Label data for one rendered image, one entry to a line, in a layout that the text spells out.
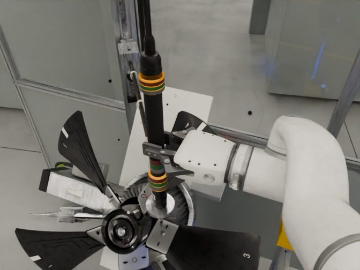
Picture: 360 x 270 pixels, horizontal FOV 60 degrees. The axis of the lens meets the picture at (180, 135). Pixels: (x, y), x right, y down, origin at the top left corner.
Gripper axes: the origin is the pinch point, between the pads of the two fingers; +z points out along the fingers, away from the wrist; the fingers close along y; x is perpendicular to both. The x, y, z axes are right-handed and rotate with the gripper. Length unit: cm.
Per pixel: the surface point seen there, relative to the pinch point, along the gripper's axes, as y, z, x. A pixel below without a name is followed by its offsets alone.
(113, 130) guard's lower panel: 71, 64, -72
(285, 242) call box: 21, -34, -51
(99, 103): 71, 70, -55
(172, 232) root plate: 1.8, -2.1, -34.1
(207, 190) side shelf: 44, 0, -67
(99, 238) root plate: -4.6, 18.3, -39.9
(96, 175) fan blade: 4.9, 22.4, -24.5
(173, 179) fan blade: 7.6, -0.3, -19.2
